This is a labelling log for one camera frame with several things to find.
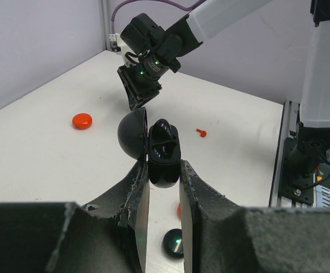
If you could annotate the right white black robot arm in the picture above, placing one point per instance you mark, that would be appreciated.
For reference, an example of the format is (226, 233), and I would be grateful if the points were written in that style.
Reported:
(259, 49)

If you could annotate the red charging case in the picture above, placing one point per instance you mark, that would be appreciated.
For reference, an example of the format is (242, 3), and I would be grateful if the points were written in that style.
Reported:
(82, 121)
(179, 211)

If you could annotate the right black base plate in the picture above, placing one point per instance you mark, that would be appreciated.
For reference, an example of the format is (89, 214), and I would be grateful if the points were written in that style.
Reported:
(297, 170)

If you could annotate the aluminium mounting rail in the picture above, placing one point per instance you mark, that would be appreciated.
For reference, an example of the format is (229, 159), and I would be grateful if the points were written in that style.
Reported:
(287, 128)

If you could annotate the left aluminium frame post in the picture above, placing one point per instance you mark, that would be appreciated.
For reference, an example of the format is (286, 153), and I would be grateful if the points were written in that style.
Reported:
(105, 17)

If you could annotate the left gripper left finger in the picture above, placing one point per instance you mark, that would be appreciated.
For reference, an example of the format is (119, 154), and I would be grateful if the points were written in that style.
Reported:
(108, 234)

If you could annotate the black earbud charging case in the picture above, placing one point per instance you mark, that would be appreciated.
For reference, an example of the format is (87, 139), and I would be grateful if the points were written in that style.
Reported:
(172, 244)

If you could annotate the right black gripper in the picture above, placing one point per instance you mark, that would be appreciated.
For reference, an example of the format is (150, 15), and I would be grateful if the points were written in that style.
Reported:
(139, 89)

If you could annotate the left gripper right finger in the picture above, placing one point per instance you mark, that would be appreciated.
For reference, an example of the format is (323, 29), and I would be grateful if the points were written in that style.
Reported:
(220, 236)

